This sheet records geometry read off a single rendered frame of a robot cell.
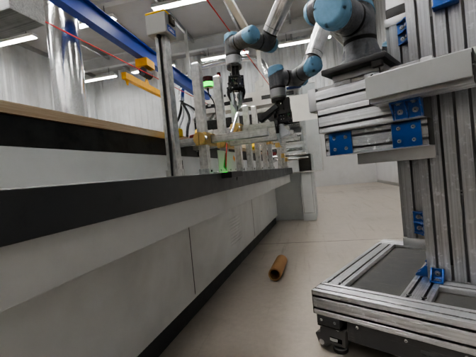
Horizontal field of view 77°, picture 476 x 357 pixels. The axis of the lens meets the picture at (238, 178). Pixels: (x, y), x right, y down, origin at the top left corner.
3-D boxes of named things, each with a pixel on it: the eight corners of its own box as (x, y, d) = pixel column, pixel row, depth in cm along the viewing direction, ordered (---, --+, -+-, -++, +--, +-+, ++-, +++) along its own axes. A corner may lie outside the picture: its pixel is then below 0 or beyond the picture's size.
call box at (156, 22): (177, 42, 100) (175, 18, 100) (166, 32, 93) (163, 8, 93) (159, 46, 102) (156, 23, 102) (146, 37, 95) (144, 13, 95)
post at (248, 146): (255, 178, 196) (248, 105, 196) (253, 179, 193) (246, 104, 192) (250, 179, 197) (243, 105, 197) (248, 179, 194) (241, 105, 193)
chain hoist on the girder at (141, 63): (156, 85, 639) (154, 62, 638) (148, 81, 606) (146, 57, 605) (145, 87, 644) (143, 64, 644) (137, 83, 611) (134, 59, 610)
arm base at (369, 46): (389, 65, 113) (387, 38, 112) (376, 56, 101) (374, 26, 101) (350, 76, 123) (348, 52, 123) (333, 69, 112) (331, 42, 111)
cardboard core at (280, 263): (286, 254, 216) (280, 268, 187) (287, 265, 216) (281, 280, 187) (275, 254, 218) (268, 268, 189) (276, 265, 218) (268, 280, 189)
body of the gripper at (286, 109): (291, 121, 137) (288, 95, 137) (273, 124, 140) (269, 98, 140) (292, 123, 145) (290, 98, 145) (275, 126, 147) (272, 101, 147)
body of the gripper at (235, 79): (229, 88, 140) (226, 62, 140) (228, 93, 148) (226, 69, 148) (245, 87, 140) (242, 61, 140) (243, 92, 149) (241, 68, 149)
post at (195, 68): (212, 179, 125) (201, 63, 124) (209, 180, 121) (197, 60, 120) (205, 180, 126) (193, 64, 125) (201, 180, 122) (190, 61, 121)
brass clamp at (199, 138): (218, 145, 131) (217, 134, 131) (206, 143, 118) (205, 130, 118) (205, 147, 133) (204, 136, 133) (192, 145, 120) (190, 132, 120)
